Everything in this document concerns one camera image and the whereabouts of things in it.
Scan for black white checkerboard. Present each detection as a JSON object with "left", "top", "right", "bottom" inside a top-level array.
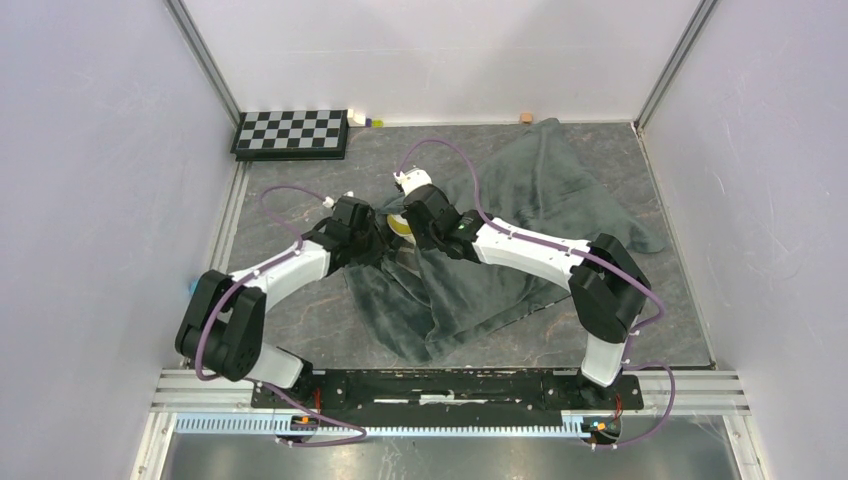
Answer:
[{"left": 231, "top": 109, "right": 350, "bottom": 161}]

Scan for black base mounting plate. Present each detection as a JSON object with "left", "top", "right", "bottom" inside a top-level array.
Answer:
[{"left": 287, "top": 368, "right": 644, "bottom": 427}]

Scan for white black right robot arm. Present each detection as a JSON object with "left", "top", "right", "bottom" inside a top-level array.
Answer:
[{"left": 401, "top": 181, "right": 656, "bottom": 408}]

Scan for light blue cable comb strip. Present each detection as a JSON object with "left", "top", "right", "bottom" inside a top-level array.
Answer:
[{"left": 174, "top": 413, "right": 589, "bottom": 439}]

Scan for white pillow with yellow edge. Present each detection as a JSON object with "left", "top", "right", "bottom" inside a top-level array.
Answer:
[{"left": 386, "top": 214, "right": 414, "bottom": 242}]

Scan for small cream toy block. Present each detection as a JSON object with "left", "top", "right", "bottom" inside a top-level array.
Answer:
[{"left": 346, "top": 109, "right": 384, "bottom": 128}]

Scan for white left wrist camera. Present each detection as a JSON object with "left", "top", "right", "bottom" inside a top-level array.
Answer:
[{"left": 322, "top": 191, "right": 354, "bottom": 209}]

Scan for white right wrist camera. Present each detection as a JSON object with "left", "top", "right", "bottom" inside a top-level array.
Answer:
[{"left": 393, "top": 168, "right": 432, "bottom": 196}]

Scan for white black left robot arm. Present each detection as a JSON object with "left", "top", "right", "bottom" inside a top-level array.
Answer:
[{"left": 175, "top": 196, "right": 388, "bottom": 408}]

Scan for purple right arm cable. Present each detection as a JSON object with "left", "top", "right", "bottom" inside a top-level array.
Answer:
[{"left": 395, "top": 137, "right": 677, "bottom": 452}]

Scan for zebra striped pillowcase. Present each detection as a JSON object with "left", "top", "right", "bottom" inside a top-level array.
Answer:
[{"left": 344, "top": 119, "right": 664, "bottom": 378}]

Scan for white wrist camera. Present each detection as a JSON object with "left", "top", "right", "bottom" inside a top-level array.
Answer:
[
  {"left": 393, "top": 168, "right": 432, "bottom": 196},
  {"left": 322, "top": 191, "right": 354, "bottom": 209}
]

